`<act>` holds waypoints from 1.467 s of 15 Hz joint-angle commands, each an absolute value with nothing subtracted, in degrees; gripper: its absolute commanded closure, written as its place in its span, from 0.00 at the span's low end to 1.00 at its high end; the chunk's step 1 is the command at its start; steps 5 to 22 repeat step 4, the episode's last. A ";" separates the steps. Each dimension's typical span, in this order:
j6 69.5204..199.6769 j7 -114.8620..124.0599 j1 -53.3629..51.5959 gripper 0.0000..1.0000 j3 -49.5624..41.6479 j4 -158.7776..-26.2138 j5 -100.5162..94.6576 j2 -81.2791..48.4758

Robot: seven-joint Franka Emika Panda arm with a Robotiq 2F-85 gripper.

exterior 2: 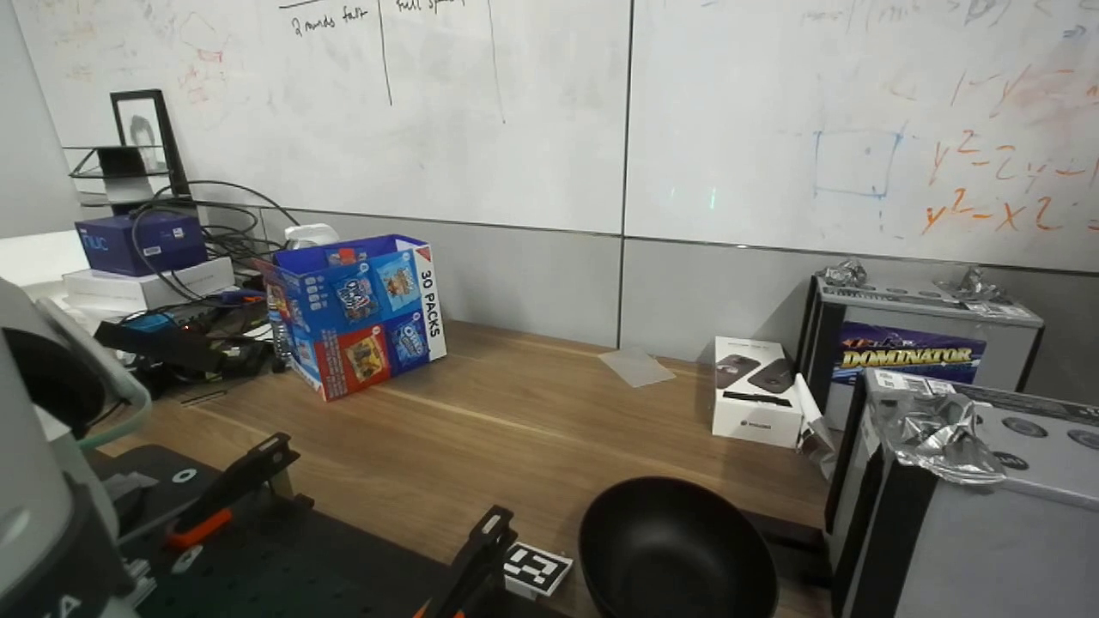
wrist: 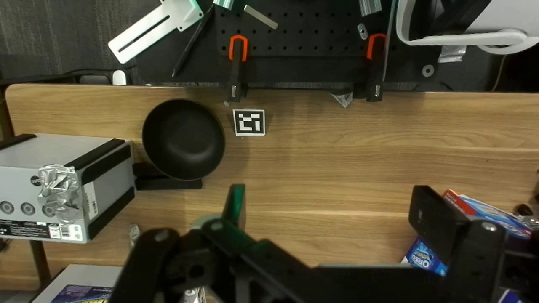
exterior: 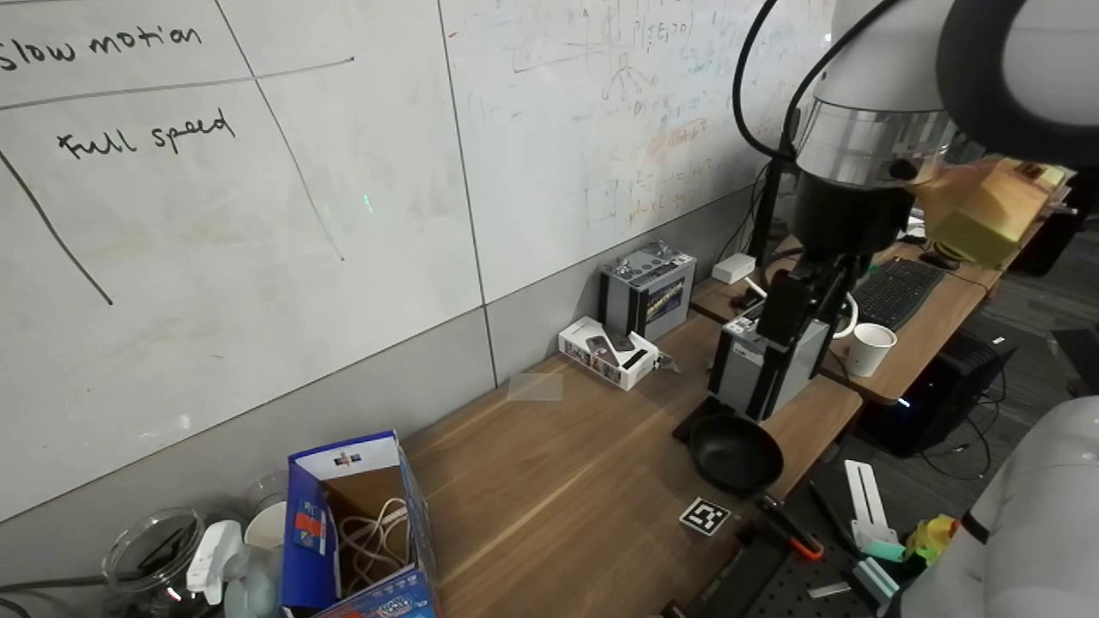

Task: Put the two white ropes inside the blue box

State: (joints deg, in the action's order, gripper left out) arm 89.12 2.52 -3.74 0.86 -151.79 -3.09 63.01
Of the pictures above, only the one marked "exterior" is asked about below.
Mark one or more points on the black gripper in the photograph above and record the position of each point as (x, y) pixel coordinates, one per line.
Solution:
(851, 217)

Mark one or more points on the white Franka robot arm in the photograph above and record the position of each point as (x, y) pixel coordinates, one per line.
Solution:
(985, 69)

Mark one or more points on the white phone box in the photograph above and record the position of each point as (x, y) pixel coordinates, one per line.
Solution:
(595, 348)

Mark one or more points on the blue printed cardboard box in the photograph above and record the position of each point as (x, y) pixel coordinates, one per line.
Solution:
(302, 538)

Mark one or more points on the white paper cup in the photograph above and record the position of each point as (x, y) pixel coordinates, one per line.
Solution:
(866, 348)

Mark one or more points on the white power adapter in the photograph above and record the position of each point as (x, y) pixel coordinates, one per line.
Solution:
(734, 269)

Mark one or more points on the black keyboard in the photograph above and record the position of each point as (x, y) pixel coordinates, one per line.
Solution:
(897, 297)

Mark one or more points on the plain grey battery block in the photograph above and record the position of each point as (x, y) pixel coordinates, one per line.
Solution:
(742, 371)

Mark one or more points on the black computer tower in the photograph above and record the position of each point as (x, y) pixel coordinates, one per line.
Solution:
(932, 396)

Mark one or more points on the grey battery Dominator label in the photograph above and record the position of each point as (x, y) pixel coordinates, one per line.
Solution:
(647, 294)

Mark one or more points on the black bowl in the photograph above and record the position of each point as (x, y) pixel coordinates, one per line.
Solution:
(734, 452)

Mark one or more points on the black white fiducial tag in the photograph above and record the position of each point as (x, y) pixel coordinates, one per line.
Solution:
(707, 517)

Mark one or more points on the yellow green toy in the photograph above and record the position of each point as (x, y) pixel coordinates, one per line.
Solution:
(932, 538)

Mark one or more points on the teal plastic object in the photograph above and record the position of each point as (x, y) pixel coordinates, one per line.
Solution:
(878, 572)

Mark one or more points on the white round container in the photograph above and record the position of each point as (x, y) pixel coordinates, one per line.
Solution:
(263, 528)

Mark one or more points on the white spray bottle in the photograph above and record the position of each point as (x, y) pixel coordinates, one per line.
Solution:
(212, 553)

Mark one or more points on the clear glass jar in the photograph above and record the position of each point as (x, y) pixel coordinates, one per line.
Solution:
(149, 553)

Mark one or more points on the gold wrist camera block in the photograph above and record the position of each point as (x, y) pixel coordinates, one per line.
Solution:
(985, 212)

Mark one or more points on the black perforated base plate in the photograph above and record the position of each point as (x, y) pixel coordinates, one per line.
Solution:
(791, 588)

